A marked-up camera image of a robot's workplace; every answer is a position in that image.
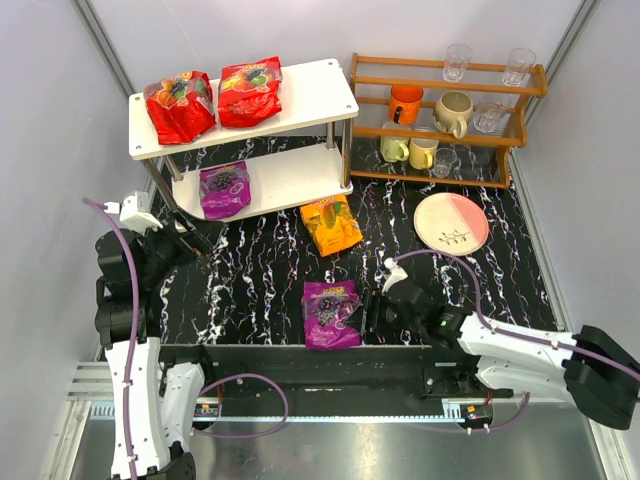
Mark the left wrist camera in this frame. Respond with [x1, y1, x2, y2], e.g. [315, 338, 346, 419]
[104, 191, 163, 234]

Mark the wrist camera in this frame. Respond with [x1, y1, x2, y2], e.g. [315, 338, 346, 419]
[382, 258, 408, 294]
[104, 191, 163, 234]

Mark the yellow mug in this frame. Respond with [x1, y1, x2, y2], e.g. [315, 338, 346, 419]
[409, 138, 439, 170]

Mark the white two-tier shelf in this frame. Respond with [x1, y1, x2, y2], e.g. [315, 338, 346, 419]
[128, 58, 359, 220]

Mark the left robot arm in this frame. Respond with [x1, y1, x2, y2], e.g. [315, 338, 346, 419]
[95, 218, 214, 479]

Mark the green mug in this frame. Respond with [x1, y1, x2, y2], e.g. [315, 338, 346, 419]
[380, 136, 410, 163]

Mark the wooden cup rack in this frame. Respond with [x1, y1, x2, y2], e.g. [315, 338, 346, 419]
[349, 53, 549, 189]

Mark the orange mug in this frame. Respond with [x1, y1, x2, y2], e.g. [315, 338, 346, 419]
[389, 85, 424, 125]

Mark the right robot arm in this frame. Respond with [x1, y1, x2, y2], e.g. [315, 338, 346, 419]
[356, 280, 639, 430]

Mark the large red candy bag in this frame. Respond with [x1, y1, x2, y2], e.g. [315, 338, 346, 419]
[143, 70, 216, 146]

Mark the clear glass top left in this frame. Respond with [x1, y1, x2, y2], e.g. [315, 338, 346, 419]
[442, 43, 473, 83]

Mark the beige ceramic mug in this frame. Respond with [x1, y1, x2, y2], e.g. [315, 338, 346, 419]
[433, 91, 474, 139]

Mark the purple candy bag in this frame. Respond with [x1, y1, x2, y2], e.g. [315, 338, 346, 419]
[301, 280, 361, 351]
[199, 161, 252, 221]

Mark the clear glass top right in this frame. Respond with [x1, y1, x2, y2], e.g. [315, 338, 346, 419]
[502, 48, 537, 87]

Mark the yellow mango candy bag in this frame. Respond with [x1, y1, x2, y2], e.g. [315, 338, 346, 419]
[300, 195, 363, 257]

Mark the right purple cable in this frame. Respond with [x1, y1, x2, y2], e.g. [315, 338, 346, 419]
[392, 249, 640, 435]

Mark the pink beige plate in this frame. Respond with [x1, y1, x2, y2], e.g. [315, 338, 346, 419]
[413, 193, 489, 256]

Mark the clear glass bottom shelf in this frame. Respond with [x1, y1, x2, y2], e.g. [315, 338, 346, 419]
[432, 148, 457, 178]

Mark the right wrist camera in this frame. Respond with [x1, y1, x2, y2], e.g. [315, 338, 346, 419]
[382, 258, 408, 294]

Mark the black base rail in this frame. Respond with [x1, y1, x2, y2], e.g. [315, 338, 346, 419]
[159, 344, 515, 406]

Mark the small red candy bag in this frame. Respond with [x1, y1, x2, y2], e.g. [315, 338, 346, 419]
[217, 56, 283, 128]

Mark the clear glass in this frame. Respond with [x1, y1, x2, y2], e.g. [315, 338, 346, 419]
[442, 43, 473, 83]
[502, 48, 537, 87]

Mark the clear glass middle shelf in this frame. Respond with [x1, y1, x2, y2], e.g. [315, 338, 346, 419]
[473, 99, 508, 133]

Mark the clear glass shelf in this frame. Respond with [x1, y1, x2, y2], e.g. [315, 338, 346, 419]
[432, 148, 457, 178]
[473, 99, 508, 133]

